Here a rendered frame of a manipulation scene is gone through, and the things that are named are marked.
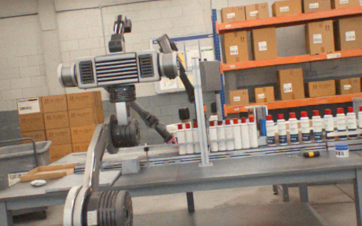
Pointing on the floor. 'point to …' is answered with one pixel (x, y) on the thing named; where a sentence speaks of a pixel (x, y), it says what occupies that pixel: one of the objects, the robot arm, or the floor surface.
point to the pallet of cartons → (61, 121)
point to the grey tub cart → (22, 165)
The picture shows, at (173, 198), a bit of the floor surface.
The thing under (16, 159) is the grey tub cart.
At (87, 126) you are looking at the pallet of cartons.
